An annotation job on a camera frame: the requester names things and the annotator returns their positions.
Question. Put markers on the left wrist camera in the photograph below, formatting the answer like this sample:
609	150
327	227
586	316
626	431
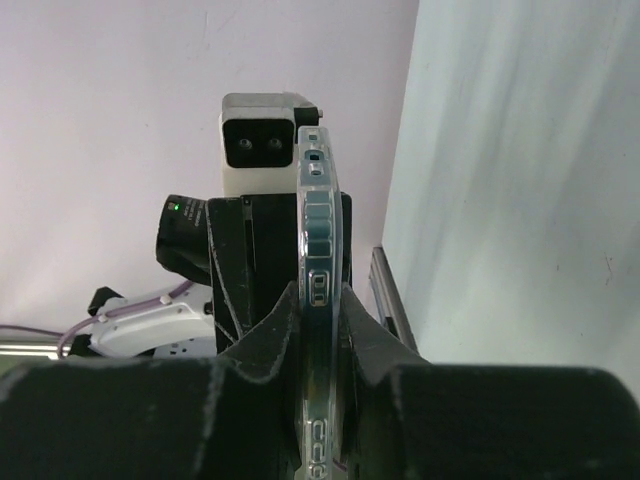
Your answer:
259	137

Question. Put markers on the left aluminium frame post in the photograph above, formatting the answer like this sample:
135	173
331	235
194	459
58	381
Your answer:
390	309

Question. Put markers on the aluminium front frame rail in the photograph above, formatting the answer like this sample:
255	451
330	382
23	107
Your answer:
28	349

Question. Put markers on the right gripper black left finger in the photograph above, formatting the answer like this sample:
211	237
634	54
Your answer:
225	417

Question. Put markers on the phone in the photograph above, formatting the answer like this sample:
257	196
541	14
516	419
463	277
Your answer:
320	259

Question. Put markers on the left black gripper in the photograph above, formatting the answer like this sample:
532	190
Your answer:
253	251

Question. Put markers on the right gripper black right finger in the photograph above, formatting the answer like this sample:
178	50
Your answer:
413	419

